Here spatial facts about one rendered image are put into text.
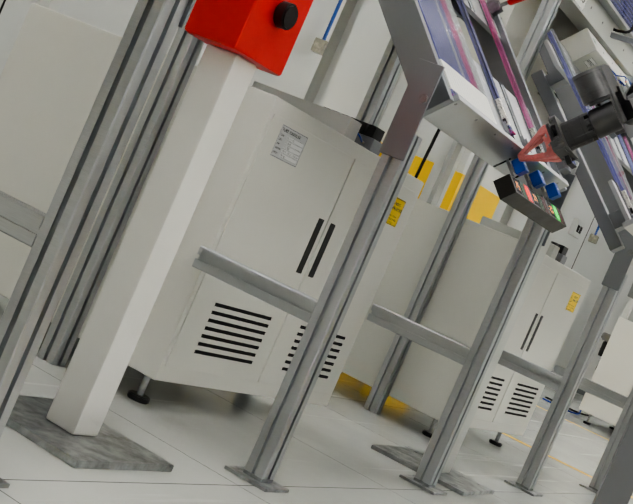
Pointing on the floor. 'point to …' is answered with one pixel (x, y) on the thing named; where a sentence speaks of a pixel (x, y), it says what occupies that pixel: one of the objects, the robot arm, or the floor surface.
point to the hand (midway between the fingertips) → (522, 156)
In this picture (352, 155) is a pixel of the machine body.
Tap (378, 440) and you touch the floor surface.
